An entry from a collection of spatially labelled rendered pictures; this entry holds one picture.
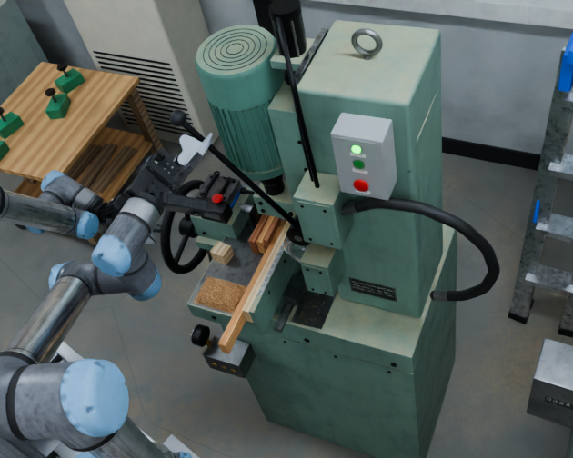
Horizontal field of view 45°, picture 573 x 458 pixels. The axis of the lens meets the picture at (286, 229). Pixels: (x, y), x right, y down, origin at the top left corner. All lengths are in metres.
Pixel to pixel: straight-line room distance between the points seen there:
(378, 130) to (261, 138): 0.35
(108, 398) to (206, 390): 1.61
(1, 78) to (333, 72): 2.67
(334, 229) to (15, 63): 2.68
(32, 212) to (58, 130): 1.34
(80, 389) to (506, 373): 1.82
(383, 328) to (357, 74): 0.73
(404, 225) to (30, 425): 0.83
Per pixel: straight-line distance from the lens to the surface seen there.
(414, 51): 1.35
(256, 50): 1.45
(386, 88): 1.27
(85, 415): 1.10
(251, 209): 1.83
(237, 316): 1.70
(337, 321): 1.81
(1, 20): 3.78
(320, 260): 1.58
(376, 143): 1.24
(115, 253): 1.35
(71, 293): 1.41
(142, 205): 1.40
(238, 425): 2.63
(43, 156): 3.04
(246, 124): 1.48
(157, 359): 2.86
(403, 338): 1.77
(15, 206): 1.78
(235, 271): 1.83
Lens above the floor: 2.34
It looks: 50 degrees down
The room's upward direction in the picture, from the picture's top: 16 degrees counter-clockwise
